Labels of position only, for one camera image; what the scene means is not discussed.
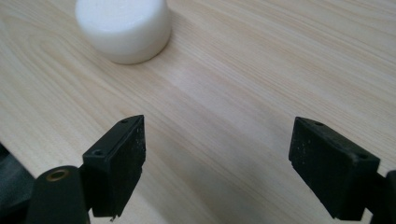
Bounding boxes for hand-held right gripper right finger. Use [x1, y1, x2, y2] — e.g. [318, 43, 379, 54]
[288, 116, 381, 222]

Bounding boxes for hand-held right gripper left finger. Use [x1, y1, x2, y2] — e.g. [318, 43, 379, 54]
[81, 114, 147, 218]

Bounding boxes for white round container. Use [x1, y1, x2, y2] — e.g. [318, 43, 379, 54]
[74, 0, 173, 65]

